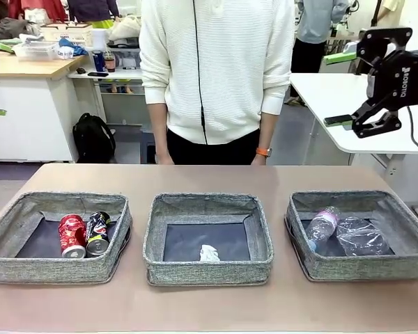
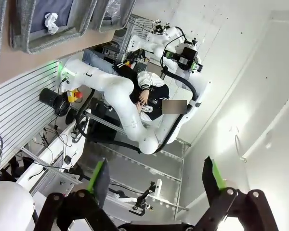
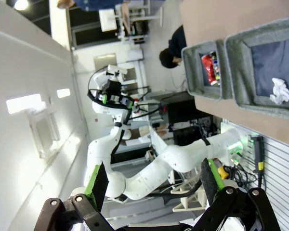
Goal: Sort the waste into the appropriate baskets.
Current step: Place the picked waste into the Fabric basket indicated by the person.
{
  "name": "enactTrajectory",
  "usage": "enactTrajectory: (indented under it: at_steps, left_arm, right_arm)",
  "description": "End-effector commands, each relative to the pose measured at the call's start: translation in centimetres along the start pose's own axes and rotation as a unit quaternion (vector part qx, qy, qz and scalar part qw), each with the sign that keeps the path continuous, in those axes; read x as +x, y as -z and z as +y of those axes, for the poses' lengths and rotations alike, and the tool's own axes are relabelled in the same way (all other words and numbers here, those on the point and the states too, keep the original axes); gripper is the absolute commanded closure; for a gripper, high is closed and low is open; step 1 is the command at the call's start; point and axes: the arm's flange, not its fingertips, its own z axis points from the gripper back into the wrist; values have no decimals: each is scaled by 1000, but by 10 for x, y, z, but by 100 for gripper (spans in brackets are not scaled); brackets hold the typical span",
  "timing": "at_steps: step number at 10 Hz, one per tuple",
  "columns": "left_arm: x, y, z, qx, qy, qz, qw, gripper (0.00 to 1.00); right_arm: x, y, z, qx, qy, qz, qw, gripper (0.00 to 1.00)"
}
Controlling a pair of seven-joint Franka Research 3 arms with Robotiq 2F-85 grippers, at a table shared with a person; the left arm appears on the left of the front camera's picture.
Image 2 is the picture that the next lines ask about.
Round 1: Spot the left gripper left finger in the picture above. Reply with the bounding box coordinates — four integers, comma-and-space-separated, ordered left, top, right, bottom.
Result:
37, 157, 116, 231

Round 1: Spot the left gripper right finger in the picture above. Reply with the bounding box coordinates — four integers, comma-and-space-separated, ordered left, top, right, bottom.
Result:
195, 155, 279, 231

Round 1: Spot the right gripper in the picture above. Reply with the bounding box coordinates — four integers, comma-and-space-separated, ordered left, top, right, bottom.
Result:
164, 47, 204, 73

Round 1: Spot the clear plastic cup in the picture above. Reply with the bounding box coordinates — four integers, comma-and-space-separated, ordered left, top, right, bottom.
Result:
103, 0, 126, 25

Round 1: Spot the white paper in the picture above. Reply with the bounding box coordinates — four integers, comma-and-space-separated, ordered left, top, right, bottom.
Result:
43, 12, 60, 35

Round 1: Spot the seated person's hand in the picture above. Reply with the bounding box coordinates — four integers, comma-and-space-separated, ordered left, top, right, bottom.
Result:
138, 90, 152, 103

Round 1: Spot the seated person varsity jacket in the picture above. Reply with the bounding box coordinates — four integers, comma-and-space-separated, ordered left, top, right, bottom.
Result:
83, 49, 188, 121

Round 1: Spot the white side bench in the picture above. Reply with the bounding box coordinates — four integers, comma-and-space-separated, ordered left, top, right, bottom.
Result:
15, 113, 92, 200

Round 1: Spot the red emergency stop button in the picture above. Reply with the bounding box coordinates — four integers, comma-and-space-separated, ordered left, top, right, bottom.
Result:
66, 89, 83, 103

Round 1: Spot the black articulated clamp mount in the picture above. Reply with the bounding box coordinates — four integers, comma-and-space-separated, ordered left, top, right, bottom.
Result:
131, 181, 163, 214

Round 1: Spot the white slotted base plate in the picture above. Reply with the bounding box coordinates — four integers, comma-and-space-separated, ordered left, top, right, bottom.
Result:
0, 61, 63, 169

